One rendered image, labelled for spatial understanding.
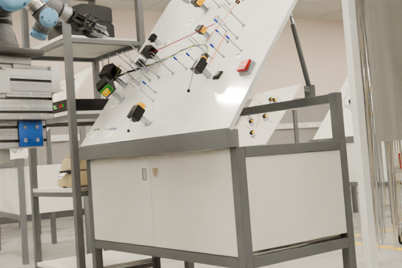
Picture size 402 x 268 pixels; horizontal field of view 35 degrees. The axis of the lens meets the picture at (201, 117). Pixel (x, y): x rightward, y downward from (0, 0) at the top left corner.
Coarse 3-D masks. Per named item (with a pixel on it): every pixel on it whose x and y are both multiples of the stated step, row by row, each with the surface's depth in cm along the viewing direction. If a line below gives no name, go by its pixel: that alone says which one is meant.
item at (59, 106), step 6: (54, 102) 343; (60, 102) 337; (66, 102) 331; (78, 102) 332; (84, 102) 334; (90, 102) 336; (96, 102) 339; (102, 102) 341; (54, 108) 343; (60, 108) 337; (66, 108) 331; (78, 108) 332; (84, 108) 334; (90, 108) 336; (96, 108) 338; (102, 108) 340
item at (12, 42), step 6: (0, 24) 202; (6, 24) 203; (12, 24) 207; (0, 30) 201; (6, 30) 203; (12, 30) 206; (0, 36) 200; (6, 36) 202; (12, 36) 204; (0, 42) 200; (6, 42) 201; (12, 42) 203
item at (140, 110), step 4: (132, 108) 273; (136, 108) 270; (140, 108) 272; (132, 112) 270; (136, 112) 270; (140, 112) 271; (128, 116) 271; (132, 116) 269; (136, 116) 270; (140, 116) 271; (132, 120) 273; (136, 120) 271; (140, 120) 274; (144, 120) 274; (148, 120) 275; (148, 124) 275
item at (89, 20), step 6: (72, 12) 277; (72, 18) 276; (78, 18) 278; (84, 18) 280; (90, 18) 280; (96, 18) 282; (78, 24) 283; (84, 24) 278; (90, 24) 281; (78, 30) 284; (84, 30) 284; (90, 30) 282
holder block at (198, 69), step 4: (196, 60) 259; (200, 60) 257; (204, 60) 258; (192, 64) 260; (196, 64) 257; (200, 64) 257; (204, 64) 258; (192, 68) 258; (196, 68) 256; (200, 68) 257; (204, 68) 258; (196, 72) 259; (200, 72) 257
